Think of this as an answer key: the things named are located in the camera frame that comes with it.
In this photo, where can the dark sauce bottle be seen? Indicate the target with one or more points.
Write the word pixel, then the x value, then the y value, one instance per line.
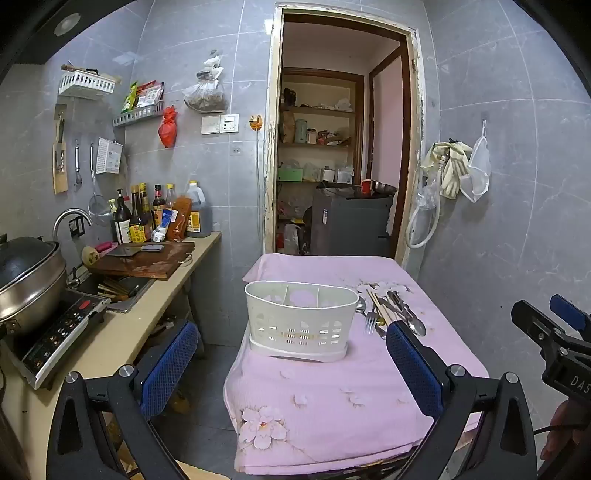
pixel 147 207
pixel 159 203

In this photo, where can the white wall basket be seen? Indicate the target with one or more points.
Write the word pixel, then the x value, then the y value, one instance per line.
pixel 85 85

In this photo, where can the green box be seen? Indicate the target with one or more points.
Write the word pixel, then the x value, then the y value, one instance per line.
pixel 291 174

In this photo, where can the pink scrub pad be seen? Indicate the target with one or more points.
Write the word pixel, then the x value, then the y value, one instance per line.
pixel 106 247

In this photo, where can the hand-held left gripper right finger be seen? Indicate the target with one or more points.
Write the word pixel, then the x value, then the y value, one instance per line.
pixel 411 369

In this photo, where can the wooden knife holder board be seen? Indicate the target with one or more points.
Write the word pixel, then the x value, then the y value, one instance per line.
pixel 60 175

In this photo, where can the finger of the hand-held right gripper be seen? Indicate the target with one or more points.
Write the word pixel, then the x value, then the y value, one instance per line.
pixel 570 314
pixel 538 325

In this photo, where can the pink floral cloth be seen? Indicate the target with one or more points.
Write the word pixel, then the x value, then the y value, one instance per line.
pixel 332 406

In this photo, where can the red cup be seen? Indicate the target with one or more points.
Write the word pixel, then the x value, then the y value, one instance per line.
pixel 366 187

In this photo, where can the white plastic utensil caddy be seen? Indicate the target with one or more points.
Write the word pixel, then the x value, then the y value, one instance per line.
pixel 277 318

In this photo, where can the mint thermos cup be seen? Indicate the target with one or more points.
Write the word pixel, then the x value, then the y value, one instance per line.
pixel 301 131

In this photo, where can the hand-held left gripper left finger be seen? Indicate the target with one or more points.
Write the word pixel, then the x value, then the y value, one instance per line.
pixel 168 364

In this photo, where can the dark bottle yellow label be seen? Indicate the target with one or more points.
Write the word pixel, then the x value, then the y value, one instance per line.
pixel 137 226

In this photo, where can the white wall switch socket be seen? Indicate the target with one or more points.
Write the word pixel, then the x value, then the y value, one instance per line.
pixel 219 123

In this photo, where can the black range hood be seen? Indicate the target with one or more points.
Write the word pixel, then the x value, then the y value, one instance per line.
pixel 92 27

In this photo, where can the clear bag of dried goods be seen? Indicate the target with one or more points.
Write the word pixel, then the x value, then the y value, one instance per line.
pixel 205 94

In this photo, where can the cleaver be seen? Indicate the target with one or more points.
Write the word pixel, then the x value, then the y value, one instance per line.
pixel 123 250

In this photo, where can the white plastic jug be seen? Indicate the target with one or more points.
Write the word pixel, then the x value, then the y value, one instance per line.
pixel 291 240

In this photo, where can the red snack packet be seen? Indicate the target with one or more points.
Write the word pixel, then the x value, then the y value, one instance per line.
pixel 150 94

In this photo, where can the hanging mesh strainer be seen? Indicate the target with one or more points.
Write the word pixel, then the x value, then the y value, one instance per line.
pixel 99 205

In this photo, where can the clear plastic bag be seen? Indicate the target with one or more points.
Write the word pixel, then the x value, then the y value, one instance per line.
pixel 427 194

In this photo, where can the grey wall rack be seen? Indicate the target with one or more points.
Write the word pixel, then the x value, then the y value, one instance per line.
pixel 136 117

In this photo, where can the person's right hand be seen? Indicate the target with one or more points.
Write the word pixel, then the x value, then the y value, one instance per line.
pixel 561 417

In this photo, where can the large dark oil jug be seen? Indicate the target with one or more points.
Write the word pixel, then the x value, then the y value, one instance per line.
pixel 199 212

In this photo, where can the orange chili powder bag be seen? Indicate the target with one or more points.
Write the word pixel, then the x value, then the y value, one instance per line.
pixel 180 219

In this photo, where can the worn wooden door frame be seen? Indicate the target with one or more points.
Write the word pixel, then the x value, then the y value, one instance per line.
pixel 272 138

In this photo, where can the metal bowl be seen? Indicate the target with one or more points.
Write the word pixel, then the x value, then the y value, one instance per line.
pixel 384 187

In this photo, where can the bundle of chopsticks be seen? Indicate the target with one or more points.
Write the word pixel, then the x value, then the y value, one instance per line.
pixel 115 290

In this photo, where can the small green bottle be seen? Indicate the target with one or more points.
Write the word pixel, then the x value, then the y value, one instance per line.
pixel 112 210

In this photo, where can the black induction cooker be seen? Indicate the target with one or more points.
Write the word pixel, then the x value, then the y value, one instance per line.
pixel 55 332

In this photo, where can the clear bottle yellow cap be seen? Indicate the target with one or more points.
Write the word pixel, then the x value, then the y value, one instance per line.
pixel 170 196

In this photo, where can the blue white packet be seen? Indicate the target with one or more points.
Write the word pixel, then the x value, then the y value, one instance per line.
pixel 160 228

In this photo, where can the grey cabinet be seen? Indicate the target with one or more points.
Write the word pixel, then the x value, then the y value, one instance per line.
pixel 351 221

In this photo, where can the steel pot with lid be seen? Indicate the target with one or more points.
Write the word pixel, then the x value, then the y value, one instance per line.
pixel 27 286

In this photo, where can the wooden chopstick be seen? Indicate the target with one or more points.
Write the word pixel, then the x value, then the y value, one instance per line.
pixel 385 307
pixel 377 304

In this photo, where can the dark pump dispenser bottle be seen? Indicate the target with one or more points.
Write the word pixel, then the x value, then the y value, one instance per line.
pixel 122 221

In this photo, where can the tan loofah scrubber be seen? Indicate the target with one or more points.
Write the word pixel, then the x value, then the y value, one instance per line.
pixel 90 255

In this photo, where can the hanging metal peeler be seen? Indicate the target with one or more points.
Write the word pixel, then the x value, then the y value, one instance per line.
pixel 78 161

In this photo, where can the green snack packet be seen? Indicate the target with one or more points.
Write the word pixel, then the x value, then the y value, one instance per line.
pixel 129 99

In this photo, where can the wooden shelf unit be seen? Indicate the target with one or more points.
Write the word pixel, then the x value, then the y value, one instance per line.
pixel 318 110

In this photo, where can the wooden cutting board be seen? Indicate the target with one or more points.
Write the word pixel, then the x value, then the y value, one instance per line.
pixel 147 265

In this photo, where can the beige kitchen counter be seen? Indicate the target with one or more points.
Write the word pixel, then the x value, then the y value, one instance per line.
pixel 124 332

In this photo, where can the orange wall hook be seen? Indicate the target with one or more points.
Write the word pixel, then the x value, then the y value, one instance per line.
pixel 256 122

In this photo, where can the white wall box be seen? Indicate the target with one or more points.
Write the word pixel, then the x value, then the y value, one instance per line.
pixel 110 157

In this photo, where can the red plastic bag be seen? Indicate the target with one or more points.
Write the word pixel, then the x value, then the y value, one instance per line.
pixel 167 129

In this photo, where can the chrome faucet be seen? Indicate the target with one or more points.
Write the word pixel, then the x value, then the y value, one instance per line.
pixel 69 213

